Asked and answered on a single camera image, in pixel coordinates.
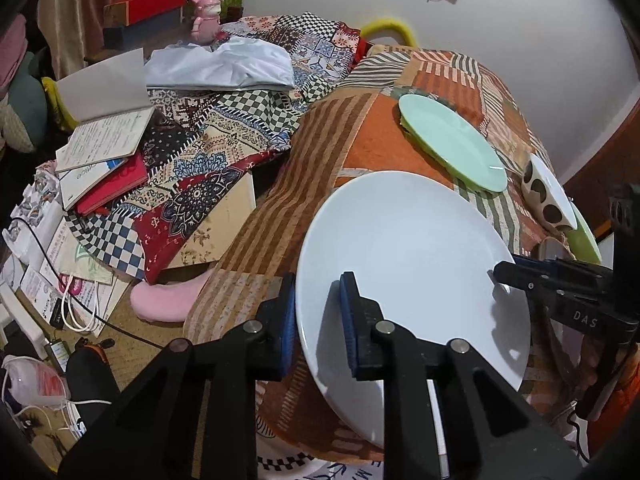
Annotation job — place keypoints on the checkered patterned patchwork cloth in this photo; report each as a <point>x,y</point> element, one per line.
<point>215,140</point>

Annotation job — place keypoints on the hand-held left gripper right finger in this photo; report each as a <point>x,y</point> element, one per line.
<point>348,327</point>

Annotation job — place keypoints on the light blue cloth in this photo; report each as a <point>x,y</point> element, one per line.
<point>225,67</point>

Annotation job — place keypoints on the white plastic bag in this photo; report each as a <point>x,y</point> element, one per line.
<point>35,380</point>

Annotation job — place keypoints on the red book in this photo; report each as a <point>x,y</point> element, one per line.
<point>117,182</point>

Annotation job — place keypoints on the green plate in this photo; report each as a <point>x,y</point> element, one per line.
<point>450,135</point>

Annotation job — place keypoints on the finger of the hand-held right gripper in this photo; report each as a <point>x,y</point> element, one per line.
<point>560,263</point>
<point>525,280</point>

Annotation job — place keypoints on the person's right hand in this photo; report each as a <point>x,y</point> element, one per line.
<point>580,355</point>

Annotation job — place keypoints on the orange striped patchwork blanket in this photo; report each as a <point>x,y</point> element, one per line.
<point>350,140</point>

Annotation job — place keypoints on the beige floral board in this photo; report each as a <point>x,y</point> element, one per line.
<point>215,230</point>

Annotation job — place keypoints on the brown wooden door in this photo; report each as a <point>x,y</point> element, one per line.
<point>607,150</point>

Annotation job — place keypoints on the open white notebook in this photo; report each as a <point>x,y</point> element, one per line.
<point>107,120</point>

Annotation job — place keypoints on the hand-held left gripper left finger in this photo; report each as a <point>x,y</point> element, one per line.
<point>287,332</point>

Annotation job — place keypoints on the pink cloth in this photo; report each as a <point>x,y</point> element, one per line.
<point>167,297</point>

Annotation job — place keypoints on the green bowl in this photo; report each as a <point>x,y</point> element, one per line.
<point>587,240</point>

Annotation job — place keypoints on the white plate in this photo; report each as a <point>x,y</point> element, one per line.
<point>415,270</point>

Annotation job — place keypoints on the pink animal figurine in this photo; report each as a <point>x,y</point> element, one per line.
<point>205,17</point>

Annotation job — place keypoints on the orange cardboard box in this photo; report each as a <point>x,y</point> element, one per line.
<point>145,5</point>

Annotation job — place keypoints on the brown spotted bowl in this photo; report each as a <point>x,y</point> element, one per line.
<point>545,195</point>

